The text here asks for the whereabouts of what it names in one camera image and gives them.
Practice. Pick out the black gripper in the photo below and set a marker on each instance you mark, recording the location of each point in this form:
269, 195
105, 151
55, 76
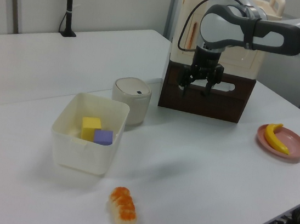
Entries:
206, 60

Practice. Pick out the white plastic box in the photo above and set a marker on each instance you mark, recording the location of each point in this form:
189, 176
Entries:
78, 155

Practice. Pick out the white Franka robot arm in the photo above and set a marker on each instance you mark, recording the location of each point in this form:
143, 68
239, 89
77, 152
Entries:
273, 37

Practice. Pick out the dark brown wooden drawer cabinet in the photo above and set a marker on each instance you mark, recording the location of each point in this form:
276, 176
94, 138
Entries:
217, 107

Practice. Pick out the orange latch strip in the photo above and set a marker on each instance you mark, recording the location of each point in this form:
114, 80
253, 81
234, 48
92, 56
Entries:
192, 36

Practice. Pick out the small beige lidded bin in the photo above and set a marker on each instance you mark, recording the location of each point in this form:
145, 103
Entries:
132, 101

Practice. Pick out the yellow toy banana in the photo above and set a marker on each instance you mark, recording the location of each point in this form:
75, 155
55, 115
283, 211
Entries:
271, 137

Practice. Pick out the pink plate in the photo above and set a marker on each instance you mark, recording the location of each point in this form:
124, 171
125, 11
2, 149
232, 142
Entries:
293, 144

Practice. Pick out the purple cube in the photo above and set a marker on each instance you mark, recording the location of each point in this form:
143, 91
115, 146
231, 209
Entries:
103, 137

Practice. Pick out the yellow cube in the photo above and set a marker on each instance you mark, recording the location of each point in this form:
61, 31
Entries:
90, 126

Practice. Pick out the orange bread slice toy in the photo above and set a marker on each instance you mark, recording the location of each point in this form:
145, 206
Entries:
123, 209

